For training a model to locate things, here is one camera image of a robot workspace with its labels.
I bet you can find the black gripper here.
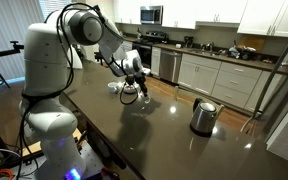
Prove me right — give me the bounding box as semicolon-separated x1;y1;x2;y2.
125;75;148;97

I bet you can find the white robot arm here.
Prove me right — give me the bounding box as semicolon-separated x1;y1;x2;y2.
20;4;147;180

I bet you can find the white bowl with spoon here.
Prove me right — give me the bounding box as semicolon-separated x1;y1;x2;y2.
123;83;139;94

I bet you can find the black and steel stove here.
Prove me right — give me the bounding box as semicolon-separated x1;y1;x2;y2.
132;31;168;76

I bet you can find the stainless steel dishwasher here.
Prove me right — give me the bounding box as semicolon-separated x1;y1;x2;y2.
159;49;182;83

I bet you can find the black coffee maker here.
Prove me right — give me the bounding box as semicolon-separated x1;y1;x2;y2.
184;36;194;48

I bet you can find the stainless steel microwave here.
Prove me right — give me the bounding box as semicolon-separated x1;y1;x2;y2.
140;5;163;25

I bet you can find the stainless steel electric kettle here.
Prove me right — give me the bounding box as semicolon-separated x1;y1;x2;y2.
190;98;224;137

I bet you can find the kitchen sink faucet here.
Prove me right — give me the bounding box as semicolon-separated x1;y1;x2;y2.
200;42;214;52

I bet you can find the black camera on tripod arm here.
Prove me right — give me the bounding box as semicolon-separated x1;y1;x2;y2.
0;41;24;57

